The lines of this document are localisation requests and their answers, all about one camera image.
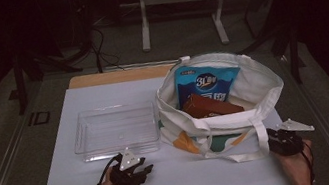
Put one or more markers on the person's right hand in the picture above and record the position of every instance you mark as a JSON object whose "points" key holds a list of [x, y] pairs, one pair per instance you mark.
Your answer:
{"points": [[295, 168]]}

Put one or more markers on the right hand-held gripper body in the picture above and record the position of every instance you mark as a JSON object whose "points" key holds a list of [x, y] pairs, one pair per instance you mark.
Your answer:
{"points": [[287, 144]]}

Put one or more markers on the clear plastic tray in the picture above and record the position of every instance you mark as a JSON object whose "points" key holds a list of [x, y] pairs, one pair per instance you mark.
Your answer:
{"points": [[115, 131]]}

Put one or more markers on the white board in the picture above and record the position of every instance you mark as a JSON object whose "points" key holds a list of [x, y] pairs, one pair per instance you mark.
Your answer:
{"points": [[174, 182]]}

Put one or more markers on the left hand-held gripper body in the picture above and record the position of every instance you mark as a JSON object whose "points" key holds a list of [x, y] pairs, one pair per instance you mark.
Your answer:
{"points": [[129, 161]]}

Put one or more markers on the blue snack pouch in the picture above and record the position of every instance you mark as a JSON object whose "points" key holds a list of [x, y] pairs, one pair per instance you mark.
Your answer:
{"points": [[207, 78]]}

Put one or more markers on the brown box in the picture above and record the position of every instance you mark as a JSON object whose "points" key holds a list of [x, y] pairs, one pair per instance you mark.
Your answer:
{"points": [[209, 107]]}

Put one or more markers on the black metal stand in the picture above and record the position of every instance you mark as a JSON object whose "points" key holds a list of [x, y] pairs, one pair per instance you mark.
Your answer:
{"points": [[20, 82], [292, 50]]}

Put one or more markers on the white canvas tote bag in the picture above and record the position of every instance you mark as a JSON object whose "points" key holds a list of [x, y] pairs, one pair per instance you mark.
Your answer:
{"points": [[259, 86]]}

